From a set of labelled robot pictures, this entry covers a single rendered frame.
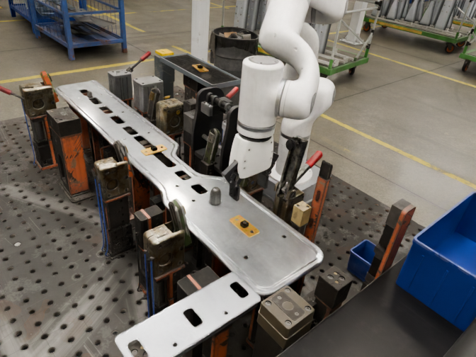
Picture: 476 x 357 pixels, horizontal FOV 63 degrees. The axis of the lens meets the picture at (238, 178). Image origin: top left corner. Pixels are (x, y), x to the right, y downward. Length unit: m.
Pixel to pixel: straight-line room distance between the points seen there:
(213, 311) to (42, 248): 0.79
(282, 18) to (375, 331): 0.66
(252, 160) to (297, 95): 0.18
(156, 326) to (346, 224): 0.99
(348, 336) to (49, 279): 0.91
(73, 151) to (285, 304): 1.04
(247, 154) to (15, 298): 0.82
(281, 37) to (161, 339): 0.65
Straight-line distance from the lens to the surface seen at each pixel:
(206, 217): 1.05
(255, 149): 0.86
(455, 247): 1.13
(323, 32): 5.44
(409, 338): 0.86
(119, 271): 1.33
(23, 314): 1.30
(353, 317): 0.85
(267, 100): 0.80
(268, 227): 1.04
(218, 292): 0.87
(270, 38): 0.90
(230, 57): 4.04
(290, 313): 0.78
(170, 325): 0.82
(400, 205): 0.89
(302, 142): 1.00
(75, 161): 1.59
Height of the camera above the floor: 1.66
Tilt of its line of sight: 33 degrees down
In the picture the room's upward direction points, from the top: 6 degrees clockwise
